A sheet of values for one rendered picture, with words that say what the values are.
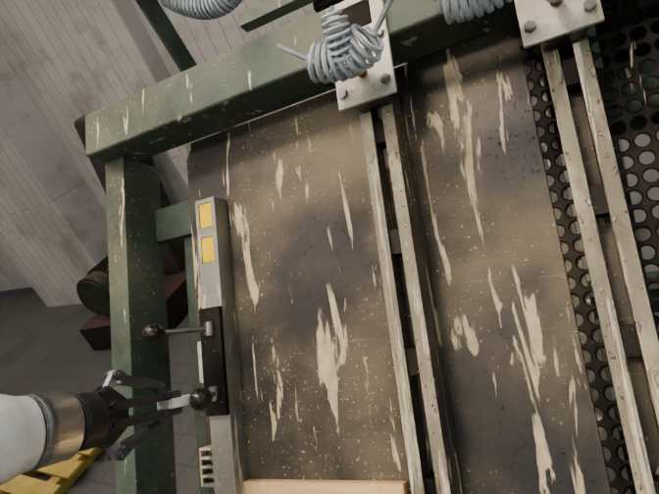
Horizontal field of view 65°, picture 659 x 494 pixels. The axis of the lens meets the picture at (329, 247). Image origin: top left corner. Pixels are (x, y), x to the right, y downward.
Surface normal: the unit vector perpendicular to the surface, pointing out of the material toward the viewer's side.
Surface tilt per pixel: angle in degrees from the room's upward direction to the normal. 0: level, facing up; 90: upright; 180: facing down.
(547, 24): 51
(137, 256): 90
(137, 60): 90
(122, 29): 90
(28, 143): 90
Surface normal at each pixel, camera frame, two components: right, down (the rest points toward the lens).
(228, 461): -0.47, -0.11
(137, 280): 0.88, -0.19
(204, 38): -0.41, 0.54
